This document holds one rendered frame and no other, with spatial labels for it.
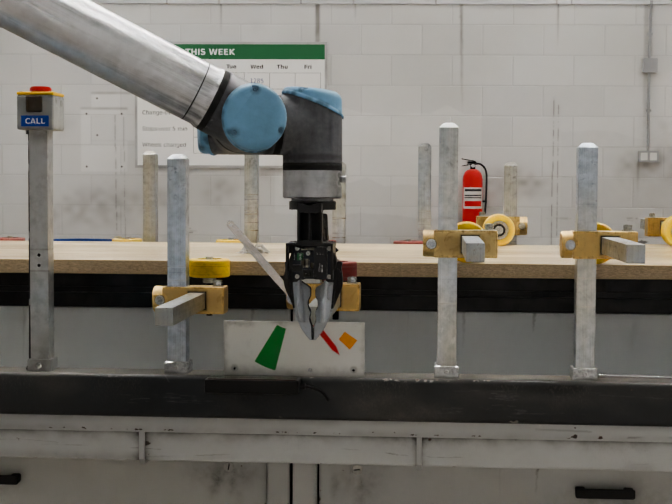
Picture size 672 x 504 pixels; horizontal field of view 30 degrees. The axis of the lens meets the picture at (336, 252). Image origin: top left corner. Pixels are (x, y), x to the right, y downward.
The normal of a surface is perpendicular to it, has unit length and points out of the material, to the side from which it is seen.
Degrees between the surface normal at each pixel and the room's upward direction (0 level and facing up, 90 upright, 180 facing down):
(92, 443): 90
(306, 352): 90
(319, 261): 90
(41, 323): 90
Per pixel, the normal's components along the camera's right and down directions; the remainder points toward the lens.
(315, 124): 0.25, 0.04
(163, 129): -0.03, 0.05
